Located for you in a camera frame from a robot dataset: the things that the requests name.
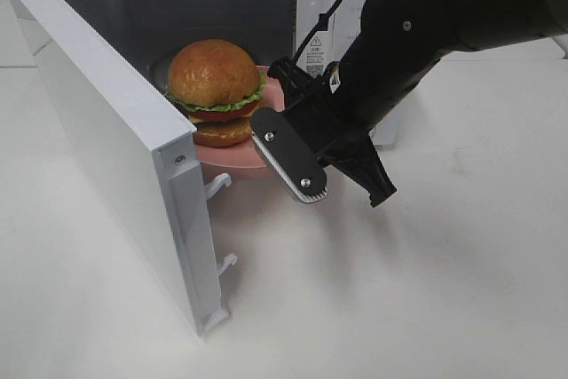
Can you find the burger with lettuce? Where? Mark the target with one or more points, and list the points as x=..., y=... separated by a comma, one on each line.
x=217, y=86

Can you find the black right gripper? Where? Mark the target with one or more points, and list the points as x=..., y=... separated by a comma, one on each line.
x=326, y=133

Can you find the white microwave door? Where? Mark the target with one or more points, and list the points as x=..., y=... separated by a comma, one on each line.
x=136, y=147

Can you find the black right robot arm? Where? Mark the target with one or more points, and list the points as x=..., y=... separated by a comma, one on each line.
x=400, y=41

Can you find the pink round plate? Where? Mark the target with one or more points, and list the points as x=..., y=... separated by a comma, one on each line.
x=241, y=161

